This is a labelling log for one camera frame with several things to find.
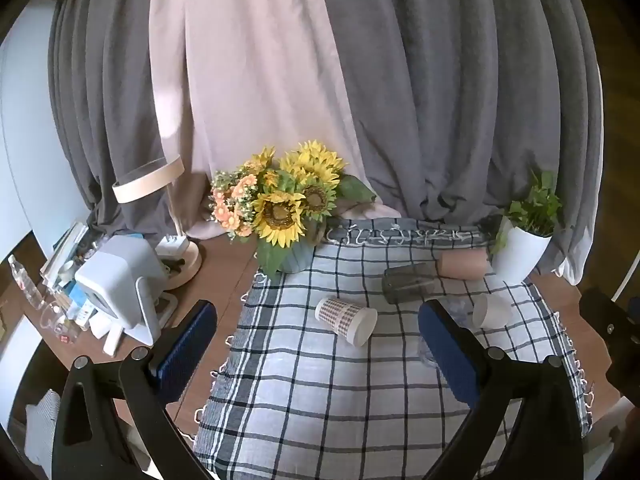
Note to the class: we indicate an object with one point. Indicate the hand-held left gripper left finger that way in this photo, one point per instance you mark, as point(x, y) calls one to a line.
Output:
point(186, 350)

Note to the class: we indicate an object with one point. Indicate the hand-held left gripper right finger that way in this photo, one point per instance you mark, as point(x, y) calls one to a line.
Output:
point(446, 352)

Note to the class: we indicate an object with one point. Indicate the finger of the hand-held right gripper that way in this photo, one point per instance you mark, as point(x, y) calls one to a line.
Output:
point(617, 340)

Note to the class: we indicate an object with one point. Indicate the patterned paper cup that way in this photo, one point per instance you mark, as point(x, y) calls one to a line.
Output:
point(341, 313)

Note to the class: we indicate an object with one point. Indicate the clear plastic cup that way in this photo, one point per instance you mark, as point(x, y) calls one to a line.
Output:
point(460, 309)

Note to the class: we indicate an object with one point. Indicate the small white cup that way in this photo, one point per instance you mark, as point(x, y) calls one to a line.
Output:
point(492, 310)

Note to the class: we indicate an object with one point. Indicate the dark grey translucent cup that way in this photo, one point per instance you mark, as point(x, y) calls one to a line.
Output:
point(410, 282)

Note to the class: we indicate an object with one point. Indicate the pink cup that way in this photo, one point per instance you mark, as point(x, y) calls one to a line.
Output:
point(462, 264)

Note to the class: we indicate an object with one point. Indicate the white box-shaped appliance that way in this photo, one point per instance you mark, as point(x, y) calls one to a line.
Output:
point(115, 280)

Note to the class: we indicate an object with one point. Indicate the white power adapter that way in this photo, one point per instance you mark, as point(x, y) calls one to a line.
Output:
point(172, 247)

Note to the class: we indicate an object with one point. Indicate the green plant in white pot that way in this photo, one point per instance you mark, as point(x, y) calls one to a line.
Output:
point(521, 255)

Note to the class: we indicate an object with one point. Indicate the clear glass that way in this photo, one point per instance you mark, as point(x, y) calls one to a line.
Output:
point(56, 322)

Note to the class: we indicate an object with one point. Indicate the plaid tablecloth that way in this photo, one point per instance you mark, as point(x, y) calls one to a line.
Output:
point(320, 400)

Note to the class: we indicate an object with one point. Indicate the grey flower vase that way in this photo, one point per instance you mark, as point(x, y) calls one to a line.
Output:
point(297, 259)

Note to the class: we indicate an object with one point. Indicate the stack of books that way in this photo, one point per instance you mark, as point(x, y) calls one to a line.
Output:
point(62, 255)

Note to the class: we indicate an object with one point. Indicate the sunflower bouquet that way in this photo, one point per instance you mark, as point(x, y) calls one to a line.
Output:
point(280, 210)

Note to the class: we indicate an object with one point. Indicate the clear water bottle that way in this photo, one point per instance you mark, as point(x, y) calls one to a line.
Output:
point(25, 280)

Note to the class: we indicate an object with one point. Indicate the grey curtain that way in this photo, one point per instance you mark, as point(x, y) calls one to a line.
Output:
point(450, 85)

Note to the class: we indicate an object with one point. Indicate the pink curtain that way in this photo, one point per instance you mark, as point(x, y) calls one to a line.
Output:
point(240, 85)

